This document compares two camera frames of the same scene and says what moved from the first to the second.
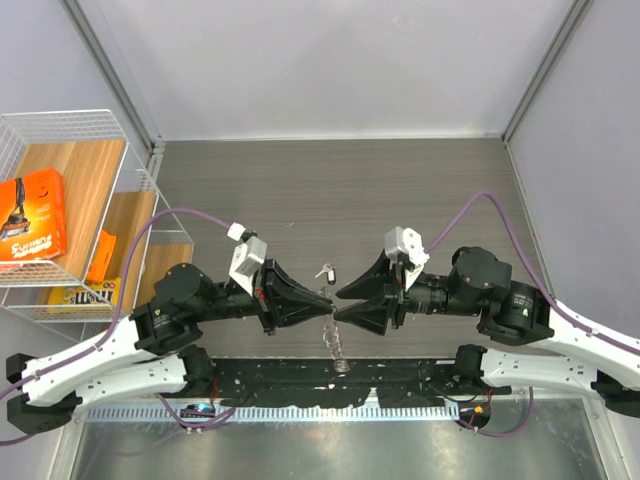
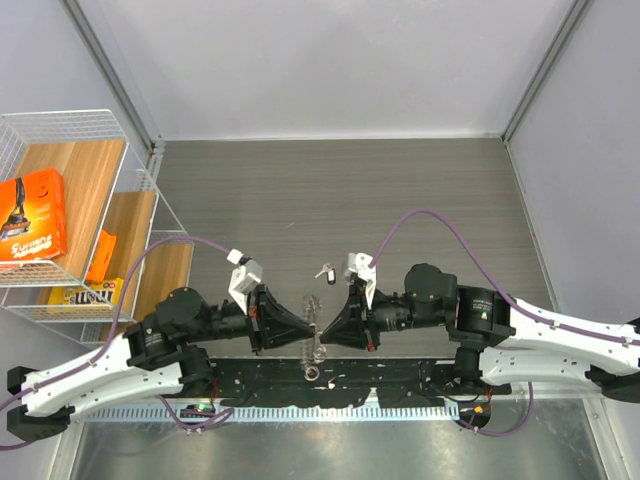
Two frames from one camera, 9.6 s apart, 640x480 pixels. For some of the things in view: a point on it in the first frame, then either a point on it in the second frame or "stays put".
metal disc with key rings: [331, 338] -> [312, 352]
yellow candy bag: [88, 298] stays put
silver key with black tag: [331, 274] stays put
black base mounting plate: [334, 381] stays put
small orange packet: [102, 255] stays put
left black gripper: [271, 282] -> [264, 312]
